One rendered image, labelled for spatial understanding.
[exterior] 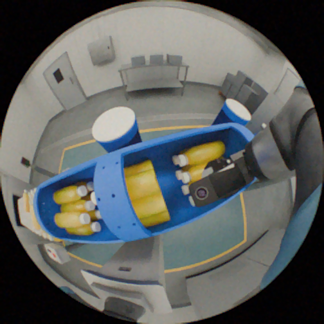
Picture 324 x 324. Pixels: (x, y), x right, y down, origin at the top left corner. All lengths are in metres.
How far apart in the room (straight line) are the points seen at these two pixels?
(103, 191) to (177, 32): 3.48
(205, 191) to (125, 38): 3.37
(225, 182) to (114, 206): 0.19
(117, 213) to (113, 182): 0.06
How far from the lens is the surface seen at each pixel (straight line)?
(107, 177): 0.19
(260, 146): 0.15
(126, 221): 0.19
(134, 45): 3.30
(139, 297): 0.43
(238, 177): 0.17
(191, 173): 0.34
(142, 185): 0.22
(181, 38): 3.45
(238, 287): 1.77
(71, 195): 0.43
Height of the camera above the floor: 1.39
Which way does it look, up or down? 69 degrees down
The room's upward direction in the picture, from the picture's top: 2 degrees clockwise
